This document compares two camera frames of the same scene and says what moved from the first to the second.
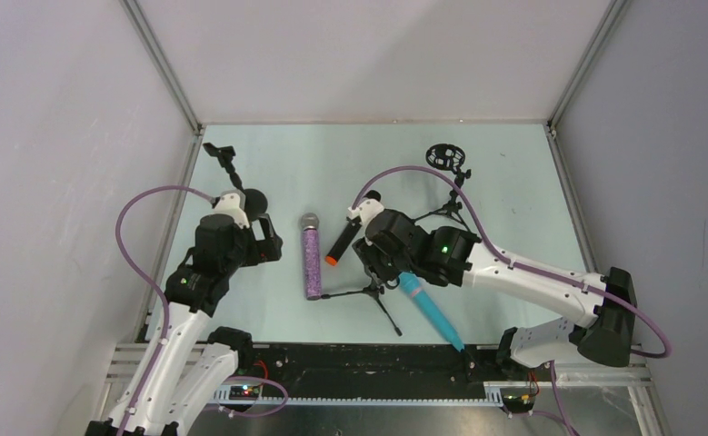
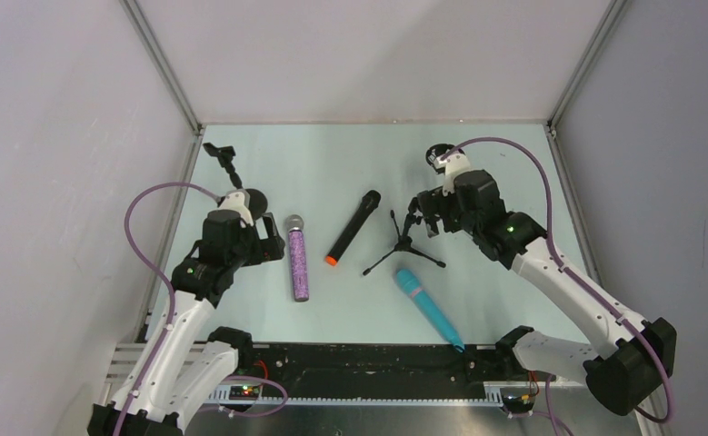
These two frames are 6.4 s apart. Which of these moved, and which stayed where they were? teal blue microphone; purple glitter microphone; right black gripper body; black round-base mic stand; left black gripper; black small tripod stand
Moved: black small tripod stand; purple glitter microphone; right black gripper body
Stayed: left black gripper; black round-base mic stand; teal blue microphone
